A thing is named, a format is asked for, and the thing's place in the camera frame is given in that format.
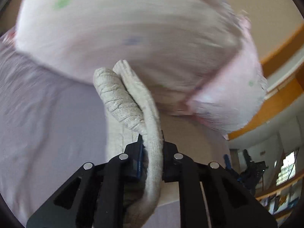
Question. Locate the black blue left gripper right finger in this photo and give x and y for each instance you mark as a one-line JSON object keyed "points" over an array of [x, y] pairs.
{"points": [[209, 196]]}

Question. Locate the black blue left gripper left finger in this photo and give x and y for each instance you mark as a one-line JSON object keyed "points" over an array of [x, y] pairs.
{"points": [[93, 196]]}

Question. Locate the beige cable knit sweater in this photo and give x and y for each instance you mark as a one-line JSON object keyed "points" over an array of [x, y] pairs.
{"points": [[131, 113]]}

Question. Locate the lavender textured bed sheet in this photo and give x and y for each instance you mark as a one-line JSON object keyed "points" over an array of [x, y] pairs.
{"points": [[50, 126]]}

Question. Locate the wooden headboard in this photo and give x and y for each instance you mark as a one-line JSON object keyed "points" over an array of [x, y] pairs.
{"points": [[283, 69]]}

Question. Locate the pink floral left pillow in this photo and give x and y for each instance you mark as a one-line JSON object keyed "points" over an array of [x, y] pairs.
{"points": [[197, 57]]}

